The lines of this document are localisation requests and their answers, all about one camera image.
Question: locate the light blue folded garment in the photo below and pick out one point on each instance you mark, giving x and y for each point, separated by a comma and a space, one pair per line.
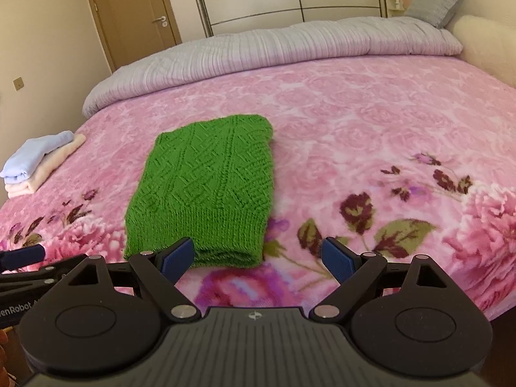
32, 155

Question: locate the brown wooden door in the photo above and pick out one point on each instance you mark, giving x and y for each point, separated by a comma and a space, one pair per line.
129, 8

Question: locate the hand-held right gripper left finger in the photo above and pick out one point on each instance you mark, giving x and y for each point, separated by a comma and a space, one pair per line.
177, 258

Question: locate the pink floral blanket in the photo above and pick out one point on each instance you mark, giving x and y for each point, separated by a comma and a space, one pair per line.
342, 109

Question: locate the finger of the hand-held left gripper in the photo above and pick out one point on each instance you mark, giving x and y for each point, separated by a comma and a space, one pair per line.
22, 257
36, 274

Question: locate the white quilted headboard cushion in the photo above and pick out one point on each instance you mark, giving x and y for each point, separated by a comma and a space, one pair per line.
487, 44

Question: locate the grey striped duvet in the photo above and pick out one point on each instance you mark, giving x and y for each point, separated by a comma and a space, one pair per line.
242, 52

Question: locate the grey woven pillow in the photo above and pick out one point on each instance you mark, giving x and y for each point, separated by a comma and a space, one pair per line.
435, 4

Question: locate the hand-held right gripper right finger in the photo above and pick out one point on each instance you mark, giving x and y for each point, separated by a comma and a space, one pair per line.
338, 260

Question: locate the green knitted sweater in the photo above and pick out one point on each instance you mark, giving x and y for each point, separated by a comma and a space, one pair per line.
205, 185

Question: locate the cream folded garment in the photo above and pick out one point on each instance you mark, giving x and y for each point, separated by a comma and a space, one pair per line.
48, 171

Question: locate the brass wall switch plate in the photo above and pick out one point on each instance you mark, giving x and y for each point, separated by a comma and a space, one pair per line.
18, 84

